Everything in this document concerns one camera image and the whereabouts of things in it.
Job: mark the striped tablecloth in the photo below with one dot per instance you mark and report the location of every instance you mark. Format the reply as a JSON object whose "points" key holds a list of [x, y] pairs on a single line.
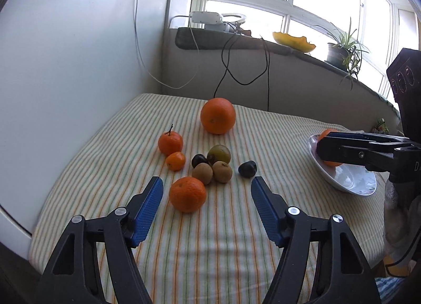
{"points": [[213, 251]]}

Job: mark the potted green plant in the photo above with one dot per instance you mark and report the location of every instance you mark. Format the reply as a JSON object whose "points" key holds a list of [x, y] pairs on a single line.
{"points": [[340, 50]]}

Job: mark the white floral plate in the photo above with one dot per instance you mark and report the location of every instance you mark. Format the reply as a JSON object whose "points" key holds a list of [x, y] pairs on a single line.
{"points": [[348, 180]]}

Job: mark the grey sill cover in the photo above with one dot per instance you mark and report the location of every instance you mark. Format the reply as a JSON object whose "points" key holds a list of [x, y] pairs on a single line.
{"points": [[296, 57]]}

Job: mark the yellow-green plum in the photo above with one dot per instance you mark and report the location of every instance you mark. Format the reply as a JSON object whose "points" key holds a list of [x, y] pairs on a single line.
{"points": [[219, 153]]}

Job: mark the person's right hand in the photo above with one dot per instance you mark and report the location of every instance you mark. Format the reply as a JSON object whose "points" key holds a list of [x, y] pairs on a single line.
{"points": [[393, 221]]}

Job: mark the green packet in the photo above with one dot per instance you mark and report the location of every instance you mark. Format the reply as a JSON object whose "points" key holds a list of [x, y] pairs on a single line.
{"points": [[380, 124]]}

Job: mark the dark purple plum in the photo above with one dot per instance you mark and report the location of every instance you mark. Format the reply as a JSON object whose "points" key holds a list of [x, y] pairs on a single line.
{"points": [[198, 159], [247, 169]]}

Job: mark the white power strip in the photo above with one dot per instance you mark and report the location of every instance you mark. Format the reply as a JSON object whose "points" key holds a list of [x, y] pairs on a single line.
{"points": [[205, 17]]}

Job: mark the stemmed tangerine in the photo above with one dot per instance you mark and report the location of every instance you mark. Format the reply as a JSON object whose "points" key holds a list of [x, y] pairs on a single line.
{"points": [[170, 142]]}

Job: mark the medium orange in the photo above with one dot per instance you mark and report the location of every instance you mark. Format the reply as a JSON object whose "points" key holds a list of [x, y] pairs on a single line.
{"points": [[330, 163], [187, 194]]}

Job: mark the blue striped cloth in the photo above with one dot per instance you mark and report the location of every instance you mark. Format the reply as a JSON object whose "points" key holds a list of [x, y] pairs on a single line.
{"points": [[384, 290]]}

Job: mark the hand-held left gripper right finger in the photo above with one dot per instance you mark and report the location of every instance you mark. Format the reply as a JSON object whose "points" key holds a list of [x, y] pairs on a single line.
{"points": [[266, 212]]}

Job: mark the brown kiwi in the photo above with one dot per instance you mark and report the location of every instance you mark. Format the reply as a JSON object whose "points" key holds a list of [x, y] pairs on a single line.
{"points": [[223, 171], [202, 174]]}

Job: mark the large orange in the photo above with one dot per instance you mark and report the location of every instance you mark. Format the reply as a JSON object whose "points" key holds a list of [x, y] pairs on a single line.
{"points": [[218, 115]]}

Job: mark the small tangerine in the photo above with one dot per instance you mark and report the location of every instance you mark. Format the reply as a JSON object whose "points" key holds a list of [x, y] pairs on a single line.
{"points": [[175, 161]]}

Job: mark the white refrigerator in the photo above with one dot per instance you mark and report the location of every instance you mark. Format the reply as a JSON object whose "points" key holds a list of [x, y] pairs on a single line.
{"points": [[65, 77]]}

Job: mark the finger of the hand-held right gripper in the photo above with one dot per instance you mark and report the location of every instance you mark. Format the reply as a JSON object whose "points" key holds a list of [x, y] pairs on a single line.
{"points": [[342, 135], [332, 151]]}

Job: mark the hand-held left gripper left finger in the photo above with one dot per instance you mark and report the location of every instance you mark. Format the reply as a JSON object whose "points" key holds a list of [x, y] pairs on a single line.
{"points": [[149, 212]]}

